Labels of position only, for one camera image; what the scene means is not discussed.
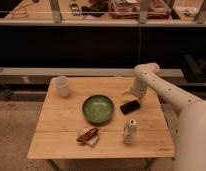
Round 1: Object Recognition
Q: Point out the green bowl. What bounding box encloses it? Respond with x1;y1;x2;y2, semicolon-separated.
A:
82;95;114;124

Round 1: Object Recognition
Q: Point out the wooden table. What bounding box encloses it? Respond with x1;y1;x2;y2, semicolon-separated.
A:
28;77;174;159

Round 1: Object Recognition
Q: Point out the white ceramic cup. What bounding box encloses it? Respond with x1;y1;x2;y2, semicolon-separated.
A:
55;76;69;97

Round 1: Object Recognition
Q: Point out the red stapler on sponge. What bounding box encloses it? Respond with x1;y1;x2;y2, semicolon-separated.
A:
76;127;99;147

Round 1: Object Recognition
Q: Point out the white small bottle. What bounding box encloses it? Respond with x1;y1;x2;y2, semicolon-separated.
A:
123;119;137;145

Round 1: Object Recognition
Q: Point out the black eraser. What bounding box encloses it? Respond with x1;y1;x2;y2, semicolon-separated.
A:
120;100;140;115

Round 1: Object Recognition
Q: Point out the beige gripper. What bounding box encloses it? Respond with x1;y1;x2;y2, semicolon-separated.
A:
122;79;147;100

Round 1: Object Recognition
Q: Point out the tray on shelf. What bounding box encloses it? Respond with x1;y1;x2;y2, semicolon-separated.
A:
109;0;171;19

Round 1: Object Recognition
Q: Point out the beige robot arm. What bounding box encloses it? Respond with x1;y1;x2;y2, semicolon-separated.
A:
125;63;206;171

